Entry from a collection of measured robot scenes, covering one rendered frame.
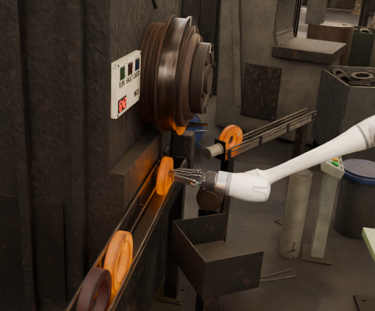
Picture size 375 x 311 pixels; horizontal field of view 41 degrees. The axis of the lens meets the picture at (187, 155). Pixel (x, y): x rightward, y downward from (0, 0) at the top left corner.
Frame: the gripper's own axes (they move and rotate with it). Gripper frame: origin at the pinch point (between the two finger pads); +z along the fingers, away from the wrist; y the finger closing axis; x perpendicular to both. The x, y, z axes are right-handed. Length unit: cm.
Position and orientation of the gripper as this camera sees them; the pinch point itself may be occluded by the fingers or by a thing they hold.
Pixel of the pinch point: (165, 172)
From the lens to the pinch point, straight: 198.9
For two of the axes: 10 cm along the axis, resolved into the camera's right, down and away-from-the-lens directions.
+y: 2.0, -3.5, 9.1
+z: -9.7, -1.8, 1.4
